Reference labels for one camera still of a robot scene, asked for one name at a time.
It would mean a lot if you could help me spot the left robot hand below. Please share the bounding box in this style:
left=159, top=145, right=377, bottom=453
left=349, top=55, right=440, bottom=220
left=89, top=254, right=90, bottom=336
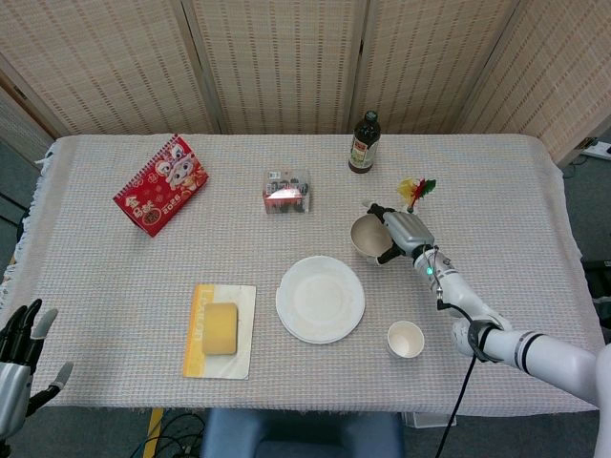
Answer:
left=0, top=298, right=75, bottom=438

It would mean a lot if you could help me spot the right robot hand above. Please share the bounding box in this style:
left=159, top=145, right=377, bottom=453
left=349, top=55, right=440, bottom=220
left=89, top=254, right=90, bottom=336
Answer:
left=361, top=199, right=438, bottom=266

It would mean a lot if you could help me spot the beige bowl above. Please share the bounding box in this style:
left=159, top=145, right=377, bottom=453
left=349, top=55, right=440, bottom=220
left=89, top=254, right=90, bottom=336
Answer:
left=349, top=214, right=397, bottom=264

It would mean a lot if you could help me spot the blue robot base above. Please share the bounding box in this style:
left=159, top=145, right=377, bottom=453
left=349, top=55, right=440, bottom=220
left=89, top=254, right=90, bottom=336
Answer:
left=200, top=408, right=406, bottom=458

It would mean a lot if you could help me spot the white paper plate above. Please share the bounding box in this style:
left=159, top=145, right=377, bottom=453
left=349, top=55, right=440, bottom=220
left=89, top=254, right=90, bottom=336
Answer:
left=276, top=256, right=368, bottom=341
left=275, top=285, right=364, bottom=344

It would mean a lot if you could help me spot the colourful feather shuttlecock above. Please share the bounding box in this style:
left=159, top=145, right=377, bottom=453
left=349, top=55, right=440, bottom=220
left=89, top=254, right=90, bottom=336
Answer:
left=396, top=177, right=438, bottom=215

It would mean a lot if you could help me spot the dark sauce bottle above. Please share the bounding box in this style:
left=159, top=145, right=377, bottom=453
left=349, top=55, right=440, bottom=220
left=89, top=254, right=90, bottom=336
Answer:
left=348, top=110, right=382, bottom=175

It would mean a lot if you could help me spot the white paper cup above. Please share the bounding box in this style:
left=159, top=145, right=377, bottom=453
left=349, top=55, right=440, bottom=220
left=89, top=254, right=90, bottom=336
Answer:
left=386, top=320, right=426, bottom=360

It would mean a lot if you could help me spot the clear box of toy fruit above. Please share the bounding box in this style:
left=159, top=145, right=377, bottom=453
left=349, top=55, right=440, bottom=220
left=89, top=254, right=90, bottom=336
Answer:
left=262, top=168, right=314, bottom=216

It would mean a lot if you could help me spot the white woven tablecloth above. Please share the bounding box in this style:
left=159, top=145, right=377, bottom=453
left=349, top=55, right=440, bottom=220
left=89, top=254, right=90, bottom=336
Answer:
left=0, top=133, right=602, bottom=416

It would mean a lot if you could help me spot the black equipment base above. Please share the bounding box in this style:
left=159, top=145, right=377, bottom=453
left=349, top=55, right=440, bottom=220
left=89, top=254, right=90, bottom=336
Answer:
left=579, top=260, right=611, bottom=330

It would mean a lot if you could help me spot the beige folding screen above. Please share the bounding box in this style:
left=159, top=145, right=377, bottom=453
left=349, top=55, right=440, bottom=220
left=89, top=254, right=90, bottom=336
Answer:
left=0, top=0, right=611, bottom=168

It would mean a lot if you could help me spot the white power strip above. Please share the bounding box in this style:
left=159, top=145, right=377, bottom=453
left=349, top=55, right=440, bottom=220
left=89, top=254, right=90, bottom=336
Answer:
left=582, top=136, right=611, bottom=159

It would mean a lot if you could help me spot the yellow sponge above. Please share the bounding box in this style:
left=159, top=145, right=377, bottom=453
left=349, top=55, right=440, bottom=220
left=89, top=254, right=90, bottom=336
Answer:
left=201, top=302, right=240, bottom=357

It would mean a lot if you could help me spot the red desk calendar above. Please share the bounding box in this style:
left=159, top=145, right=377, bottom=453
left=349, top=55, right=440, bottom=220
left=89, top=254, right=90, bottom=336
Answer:
left=112, top=134, right=210, bottom=239

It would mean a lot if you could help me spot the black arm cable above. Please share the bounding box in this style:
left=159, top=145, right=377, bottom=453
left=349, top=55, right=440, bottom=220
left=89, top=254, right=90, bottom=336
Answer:
left=422, top=242, right=507, bottom=458

